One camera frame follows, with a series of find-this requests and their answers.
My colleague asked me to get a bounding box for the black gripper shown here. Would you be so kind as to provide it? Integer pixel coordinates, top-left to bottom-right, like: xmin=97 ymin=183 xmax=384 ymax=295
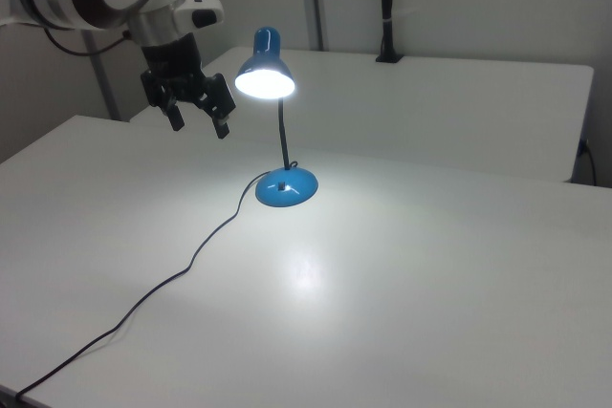
xmin=140 ymin=32 xmax=238 ymax=140

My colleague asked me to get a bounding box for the blue desk lamp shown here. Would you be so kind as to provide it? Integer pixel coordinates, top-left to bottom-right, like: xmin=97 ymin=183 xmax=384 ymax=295
xmin=233 ymin=26 xmax=319 ymax=209

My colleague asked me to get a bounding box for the black clamped mounting pole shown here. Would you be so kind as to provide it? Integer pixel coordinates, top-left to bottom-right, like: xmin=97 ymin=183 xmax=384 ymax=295
xmin=374 ymin=0 xmax=405 ymax=65

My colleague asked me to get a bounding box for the black robot cable with connector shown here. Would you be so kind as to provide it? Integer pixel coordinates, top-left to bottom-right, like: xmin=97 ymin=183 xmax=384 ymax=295
xmin=44 ymin=28 xmax=134 ymax=56

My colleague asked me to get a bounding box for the black lamp power cord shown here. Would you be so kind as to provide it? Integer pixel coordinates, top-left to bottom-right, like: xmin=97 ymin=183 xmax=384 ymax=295
xmin=13 ymin=161 xmax=302 ymax=402

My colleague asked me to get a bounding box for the black cable beside table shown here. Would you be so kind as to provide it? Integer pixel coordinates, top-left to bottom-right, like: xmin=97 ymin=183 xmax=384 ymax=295
xmin=577 ymin=139 xmax=599 ymax=187

